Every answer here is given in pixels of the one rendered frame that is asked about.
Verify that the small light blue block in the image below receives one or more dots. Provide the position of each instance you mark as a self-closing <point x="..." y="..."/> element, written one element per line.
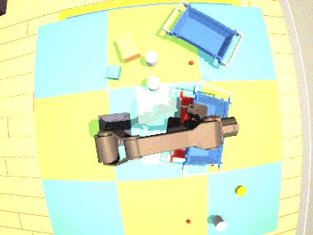
<point x="114" y="72"/>

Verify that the red plastic tray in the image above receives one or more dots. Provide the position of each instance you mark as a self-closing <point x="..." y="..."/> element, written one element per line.
<point x="179" y="153"/>

